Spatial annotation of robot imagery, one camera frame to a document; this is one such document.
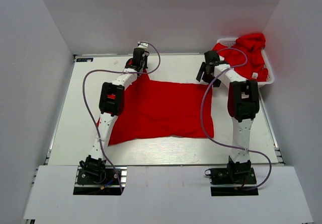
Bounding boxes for red t shirt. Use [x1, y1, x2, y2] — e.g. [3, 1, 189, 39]
[109, 74, 214, 145]

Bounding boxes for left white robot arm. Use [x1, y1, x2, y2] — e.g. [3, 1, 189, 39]
[80, 42, 149, 183]

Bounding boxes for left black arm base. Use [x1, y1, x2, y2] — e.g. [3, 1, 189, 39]
[73, 167, 127, 196]

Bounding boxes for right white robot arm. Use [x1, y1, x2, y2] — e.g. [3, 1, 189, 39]
[196, 50, 260, 183]

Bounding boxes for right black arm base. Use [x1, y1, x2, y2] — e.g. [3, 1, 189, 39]
[204, 168, 259, 197]

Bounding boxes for red t shirts in basket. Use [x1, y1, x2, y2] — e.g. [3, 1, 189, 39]
[213, 33, 269, 82]

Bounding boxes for white plastic basket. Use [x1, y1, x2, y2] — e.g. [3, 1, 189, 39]
[213, 33, 274, 87]

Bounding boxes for blue table label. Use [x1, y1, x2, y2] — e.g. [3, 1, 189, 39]
[76, 58, 94, 62]

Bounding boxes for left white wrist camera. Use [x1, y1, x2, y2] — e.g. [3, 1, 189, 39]
[137, 41, 149, 51]

